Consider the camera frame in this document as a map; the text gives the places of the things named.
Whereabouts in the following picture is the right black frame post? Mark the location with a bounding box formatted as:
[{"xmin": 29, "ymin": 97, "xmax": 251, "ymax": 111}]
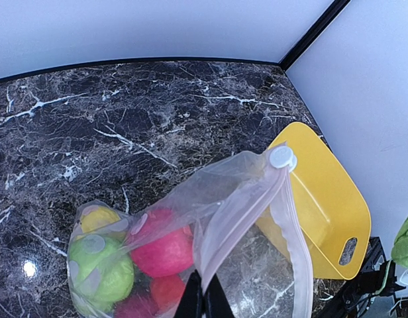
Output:
[{"xmin": 279, "ymin": 0, "xmax": 350, "ymax": 72}]

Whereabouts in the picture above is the red pomegranate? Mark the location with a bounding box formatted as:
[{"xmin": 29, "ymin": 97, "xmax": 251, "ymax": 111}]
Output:
[{"xmin": 127, "ymin": 209, "xmax": 193, "ymax": 278}]

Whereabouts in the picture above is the green apple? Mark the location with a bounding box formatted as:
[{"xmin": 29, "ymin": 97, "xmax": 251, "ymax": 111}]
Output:
[{"xmin": 68, "ymin": 234, "xmax": 134, "ymax": 315}]

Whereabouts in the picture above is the yellow plastic basket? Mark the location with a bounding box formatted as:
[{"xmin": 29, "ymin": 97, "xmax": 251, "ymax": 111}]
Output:
[{"xmin": 270, "ymin": 122, "xmax": 371, "ymax": 280}]

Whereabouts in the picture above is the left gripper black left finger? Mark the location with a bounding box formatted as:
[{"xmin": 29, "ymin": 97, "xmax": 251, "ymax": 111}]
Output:
[{"xmin": 174, "ymin": 270, "xmax": 203, "ymax": 318}]

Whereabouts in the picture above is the clear zip top bag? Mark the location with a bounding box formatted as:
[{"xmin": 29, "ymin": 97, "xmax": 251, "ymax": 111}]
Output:
[{"xmin": 67, "ymin": 144, "xmax": 313, "ymax": 317}]

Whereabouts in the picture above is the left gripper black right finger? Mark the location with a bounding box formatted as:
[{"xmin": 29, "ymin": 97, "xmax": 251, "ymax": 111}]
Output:
[{"xmin": 203, "ymin": 274, "xmax": 234, "ymax": 318}]

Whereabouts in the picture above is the green bitter gourd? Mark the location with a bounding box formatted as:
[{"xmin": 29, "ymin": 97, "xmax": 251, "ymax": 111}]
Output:
[{"xmin": 391, "ymin": 217, "xmax": 408, "ymax": 268}]

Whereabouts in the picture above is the yellow bell pepper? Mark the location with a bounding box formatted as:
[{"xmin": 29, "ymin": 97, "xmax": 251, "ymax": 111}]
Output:
[{"xmin": 79, "ymin": 205, "xmax": 121, "ymax": 237}]

